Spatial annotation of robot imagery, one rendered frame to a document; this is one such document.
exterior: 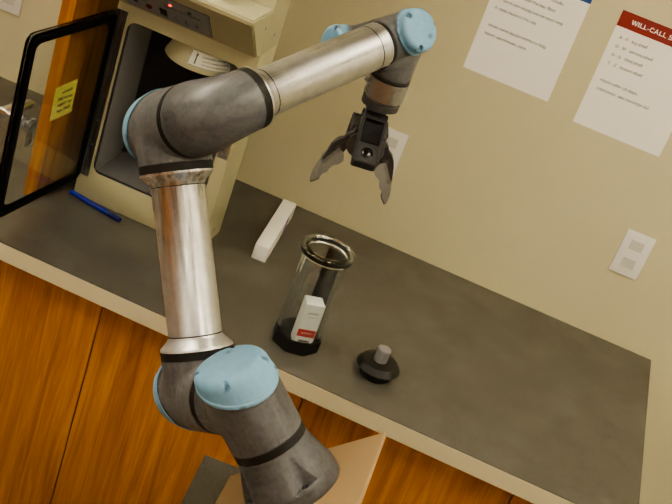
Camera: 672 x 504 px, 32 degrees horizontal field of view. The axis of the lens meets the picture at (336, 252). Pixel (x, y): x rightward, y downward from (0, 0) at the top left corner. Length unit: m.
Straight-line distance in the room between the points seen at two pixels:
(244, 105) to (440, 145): 1.14
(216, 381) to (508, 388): 0.97
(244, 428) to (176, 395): 0.16
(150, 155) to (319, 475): 0.54
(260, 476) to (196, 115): 0.53
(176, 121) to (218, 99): 0.07
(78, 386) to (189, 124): 0.96
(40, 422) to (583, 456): 1.16
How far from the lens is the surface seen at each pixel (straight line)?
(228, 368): 1.70
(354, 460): 1.79
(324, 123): 2.84
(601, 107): 2.70
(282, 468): 1.72
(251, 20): 2.25
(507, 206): 2.80
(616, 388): 2.70
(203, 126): 1.70
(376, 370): 2.31
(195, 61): 2.46
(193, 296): 1.79
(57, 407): 2.58
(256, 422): 1.69
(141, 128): 1.80
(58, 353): 2.51
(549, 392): 2.56
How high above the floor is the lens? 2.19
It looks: 27 degrees down
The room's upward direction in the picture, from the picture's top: 20 degrees clockwise
